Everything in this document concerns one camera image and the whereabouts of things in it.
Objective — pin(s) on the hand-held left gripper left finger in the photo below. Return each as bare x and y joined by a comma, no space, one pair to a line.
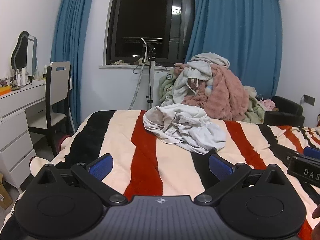
100,167

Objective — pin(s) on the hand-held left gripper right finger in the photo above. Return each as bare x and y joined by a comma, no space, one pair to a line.
221,167

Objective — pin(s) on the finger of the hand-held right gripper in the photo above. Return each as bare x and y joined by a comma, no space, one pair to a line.
312,153

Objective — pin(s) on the white t-shirt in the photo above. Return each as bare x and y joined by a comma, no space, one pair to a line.
185,127

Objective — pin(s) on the pile of clothes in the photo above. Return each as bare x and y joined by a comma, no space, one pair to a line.
167,85

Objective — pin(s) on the person's right hand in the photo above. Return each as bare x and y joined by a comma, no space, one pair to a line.
317,220

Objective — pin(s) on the black armchair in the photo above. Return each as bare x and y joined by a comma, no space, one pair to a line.
287,112

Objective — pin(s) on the striped fleece blanket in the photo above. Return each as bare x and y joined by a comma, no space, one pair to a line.
162,170

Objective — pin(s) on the pink clothing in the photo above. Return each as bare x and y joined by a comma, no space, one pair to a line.
267,104

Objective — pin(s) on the pink fluffy blanket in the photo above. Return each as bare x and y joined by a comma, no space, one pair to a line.
225,92

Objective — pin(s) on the white vanity desk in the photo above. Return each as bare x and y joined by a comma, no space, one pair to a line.
15,135

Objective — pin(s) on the white and black chair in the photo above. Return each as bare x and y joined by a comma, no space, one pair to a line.
60,85

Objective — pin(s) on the cardboard box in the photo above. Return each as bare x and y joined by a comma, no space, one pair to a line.
5,192

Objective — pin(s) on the white hooded garment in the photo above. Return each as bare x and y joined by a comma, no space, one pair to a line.
197,70

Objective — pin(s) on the garment steamer stand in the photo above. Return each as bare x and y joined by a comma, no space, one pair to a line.
151,80

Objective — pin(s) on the beige windowsill rag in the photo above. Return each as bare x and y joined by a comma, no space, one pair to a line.
119,62

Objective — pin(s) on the beige garment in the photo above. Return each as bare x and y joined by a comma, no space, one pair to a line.
212,58

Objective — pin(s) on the row of cosmetic bottles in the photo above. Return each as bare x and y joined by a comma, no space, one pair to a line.
23,76

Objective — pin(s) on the orange box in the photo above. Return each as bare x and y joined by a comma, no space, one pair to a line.
5,90

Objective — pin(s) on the blue curtain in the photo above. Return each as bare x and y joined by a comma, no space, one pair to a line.
72,42
237,30

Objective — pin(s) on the dark window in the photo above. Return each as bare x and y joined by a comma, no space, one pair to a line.
140,17

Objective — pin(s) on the black wall socket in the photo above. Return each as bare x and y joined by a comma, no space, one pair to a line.
309,100

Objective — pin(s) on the wavy-frame mirror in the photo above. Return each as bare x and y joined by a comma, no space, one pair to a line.
23,52

